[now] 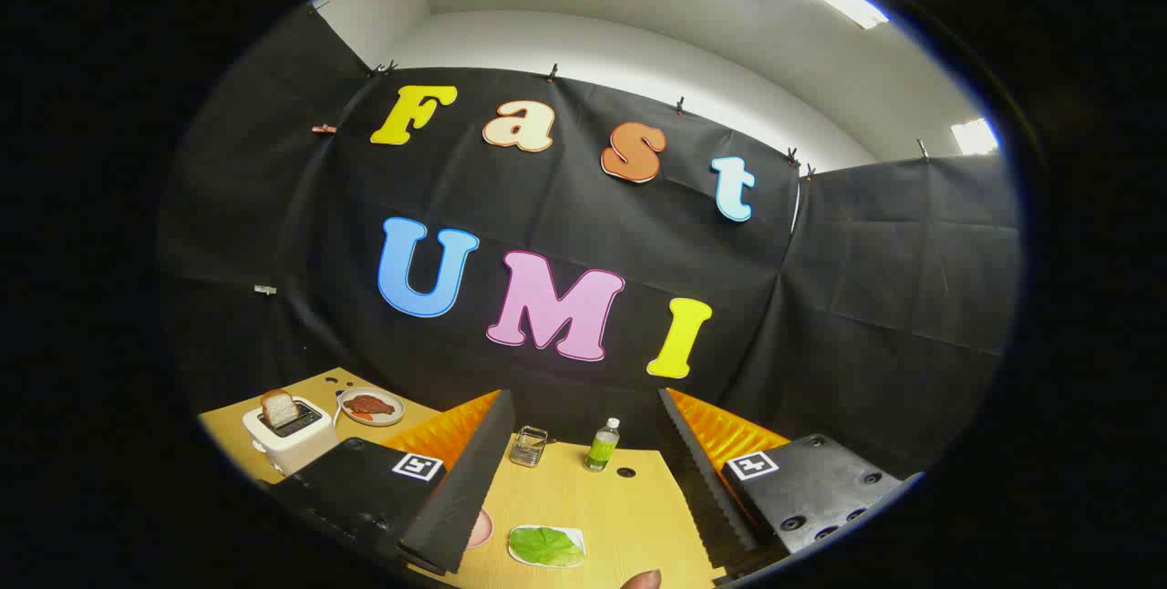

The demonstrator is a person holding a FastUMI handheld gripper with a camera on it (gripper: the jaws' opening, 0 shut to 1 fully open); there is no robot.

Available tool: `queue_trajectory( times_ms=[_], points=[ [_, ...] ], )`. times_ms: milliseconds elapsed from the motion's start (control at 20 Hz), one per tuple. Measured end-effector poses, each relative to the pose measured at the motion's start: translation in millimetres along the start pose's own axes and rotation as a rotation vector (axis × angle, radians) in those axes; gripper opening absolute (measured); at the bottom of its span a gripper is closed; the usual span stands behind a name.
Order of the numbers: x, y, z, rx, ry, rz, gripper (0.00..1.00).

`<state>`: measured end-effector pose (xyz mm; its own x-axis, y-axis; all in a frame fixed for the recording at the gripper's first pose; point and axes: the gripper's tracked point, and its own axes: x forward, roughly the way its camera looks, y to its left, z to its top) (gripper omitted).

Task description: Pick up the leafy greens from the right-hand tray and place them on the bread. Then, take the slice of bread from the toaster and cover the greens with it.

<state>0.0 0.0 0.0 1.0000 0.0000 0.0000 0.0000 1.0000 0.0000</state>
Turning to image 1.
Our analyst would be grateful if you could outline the green lettuce leaf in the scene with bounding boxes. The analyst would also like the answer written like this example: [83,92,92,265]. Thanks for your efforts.
[509,525,584,568]

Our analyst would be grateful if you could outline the green drink bottle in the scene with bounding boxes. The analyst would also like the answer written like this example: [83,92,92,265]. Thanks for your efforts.
[584,418,622,473]

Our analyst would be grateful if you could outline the white toaster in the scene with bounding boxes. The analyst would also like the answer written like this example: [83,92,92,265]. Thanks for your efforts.
[242,396,340,477]

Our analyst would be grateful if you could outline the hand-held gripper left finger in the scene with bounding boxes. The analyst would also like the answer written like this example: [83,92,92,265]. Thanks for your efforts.
[264,388,517,577]

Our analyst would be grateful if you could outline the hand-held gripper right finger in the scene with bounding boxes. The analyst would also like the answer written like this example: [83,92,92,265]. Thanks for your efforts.
[656,387,924,583]

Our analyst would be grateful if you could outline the metal wire basket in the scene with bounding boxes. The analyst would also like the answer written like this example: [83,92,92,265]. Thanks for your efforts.
[510,426,549,468]

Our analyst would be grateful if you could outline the white square plate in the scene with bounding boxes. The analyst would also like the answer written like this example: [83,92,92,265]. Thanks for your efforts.
[507,523,587,569]

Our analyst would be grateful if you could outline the beige round plate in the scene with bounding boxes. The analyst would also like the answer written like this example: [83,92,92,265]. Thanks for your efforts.
[336,387,407,428]

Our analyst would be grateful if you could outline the toasted bread slice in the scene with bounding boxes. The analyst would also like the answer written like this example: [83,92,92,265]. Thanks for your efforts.
[260,388,302,429]

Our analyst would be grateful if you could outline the black backdrop cloth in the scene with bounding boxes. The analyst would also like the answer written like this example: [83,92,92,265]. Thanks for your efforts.
[155,1,1022,481]

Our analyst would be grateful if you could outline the small ceiling light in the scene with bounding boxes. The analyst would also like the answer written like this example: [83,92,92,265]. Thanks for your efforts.
[950,118,1000,156]

